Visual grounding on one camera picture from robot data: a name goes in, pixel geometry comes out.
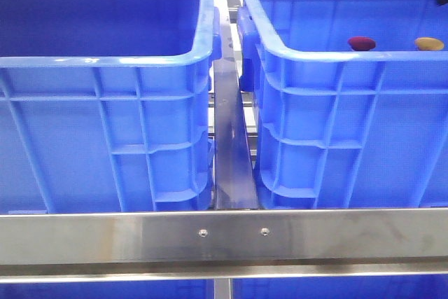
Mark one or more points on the yellow round button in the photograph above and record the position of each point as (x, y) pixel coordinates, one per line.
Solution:
(427, 43)

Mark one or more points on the lower right blue crate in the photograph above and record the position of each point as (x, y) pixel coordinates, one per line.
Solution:
(410, 286)

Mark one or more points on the stainless steel front rail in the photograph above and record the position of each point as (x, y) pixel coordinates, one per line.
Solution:
(222, 244)

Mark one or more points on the steel centre divider bar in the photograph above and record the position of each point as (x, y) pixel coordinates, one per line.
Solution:
(235, 186)

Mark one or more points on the left blue plastic crate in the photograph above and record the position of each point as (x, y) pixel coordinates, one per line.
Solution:
(104, 105)

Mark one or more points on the lower left blue crate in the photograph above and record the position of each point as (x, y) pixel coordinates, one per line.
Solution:
(120, 289)

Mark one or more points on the red round button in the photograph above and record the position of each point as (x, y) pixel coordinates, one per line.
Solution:
(361, 43)

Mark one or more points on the blue plastic crate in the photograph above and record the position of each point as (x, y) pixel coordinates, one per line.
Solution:
(104, 105)
(339, 128)

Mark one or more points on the right blue plastic crate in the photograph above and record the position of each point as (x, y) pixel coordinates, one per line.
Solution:
(339, 128)

